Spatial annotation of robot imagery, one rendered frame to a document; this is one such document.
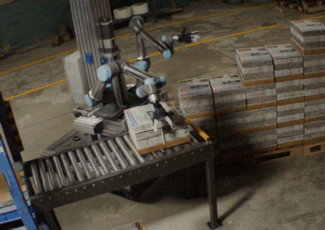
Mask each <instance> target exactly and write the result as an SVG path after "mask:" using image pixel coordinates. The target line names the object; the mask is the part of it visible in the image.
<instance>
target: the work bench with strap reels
mask: <svg viewBox="0 0 325 230"><path fill-rule="evenodd" d="M151 2H152V7H153V11H152V10H150V9H149V6H148V3H146V0H143V3H136V4H134V5H131V7H129V6H127V7H124V8H119V9H116V10H114V11H113V12H114V16H111V18H112V21H113V24H117V23H121V22H124V21H128V20H131V19H133V18H134V17H136V16H141V17H144V16H146V18H145V19H149V15H153V14H154V20H155V23H158V21H157V14H156V7H155V4H154V0H151Z"/></svg>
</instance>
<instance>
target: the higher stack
mask: <svg viewBox="0 0 325 230"><path fill-rule="evenodd" d="M290 24H291V37H292V38H291V39H292V40H293V41H294V42H295V43H296V44H297V45H298V46H299V47H300V48H301V49H302V50H303V51H304V50H311V49H320V48H321V49H323V48H325V26H324V25H322V24H320V23H319V22H318V21H317V20H299V21H298V20H296V21H291V23H290ZM292 46H293V47H294V48H295V49H297V47H296V46H295V45H293V44H292ZM297 51H298V52H299V53H300V54H301V55H302V59H303V73H304V74H309V73H312V74H313V73H318V72H325V52H324V53H315V54H314V53H313V54H308V55H307V54H306V55H304V54H302V53H301V52H300V50H299V49H297ZM303 79H304V81H303V82H304V84H303V89H304V97H309V96H315V95H325V76H321V77H312V78H303ZM320 116H325V98H323V99H317V100H311V101H307V102H305V101H304V121H305V119H307V118H314V117H320ZM303 129H304V140H306V139H312V138H318V137H322V136H325V120H320V121H314V122H310V123H304V127H303ZM303 147H304V148H303V156H306V155H309V154H315V153H319V152H325V139H324V140H320V141H314V142H311V143H303Z"/></svg>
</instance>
